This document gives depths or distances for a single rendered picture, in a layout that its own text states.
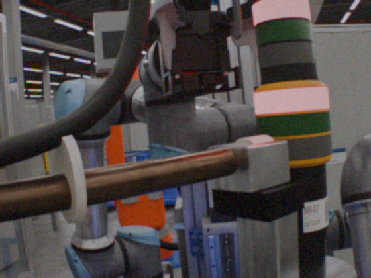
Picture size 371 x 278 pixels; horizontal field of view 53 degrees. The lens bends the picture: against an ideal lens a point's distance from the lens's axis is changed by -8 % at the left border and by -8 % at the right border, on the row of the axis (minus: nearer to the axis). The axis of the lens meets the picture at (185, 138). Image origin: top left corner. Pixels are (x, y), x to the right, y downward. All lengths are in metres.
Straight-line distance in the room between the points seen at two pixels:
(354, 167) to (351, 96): 1.52
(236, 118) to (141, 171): 0.47
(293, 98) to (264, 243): 0.08
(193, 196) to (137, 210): 3.03
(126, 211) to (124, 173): 4.08
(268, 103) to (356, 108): 2.05
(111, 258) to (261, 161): 0.88
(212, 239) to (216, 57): 0.82
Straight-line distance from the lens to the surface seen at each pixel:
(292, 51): 0.22
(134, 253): 1.07
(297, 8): 0.23
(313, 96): 0.21
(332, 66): 2.21
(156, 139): 0.56
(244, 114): 0.63
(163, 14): 0.32
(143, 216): 4.27
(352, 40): 2.29
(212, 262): 1.19
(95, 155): 0.93
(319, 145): 0.22
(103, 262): 1.04
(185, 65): 0.39
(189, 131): 0.56
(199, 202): 1.22
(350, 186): 0.74
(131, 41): 0.16
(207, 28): 0.40
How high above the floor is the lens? 1.56
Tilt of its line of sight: 3 degrees down
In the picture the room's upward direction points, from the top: 5 degrees counter-clockwise
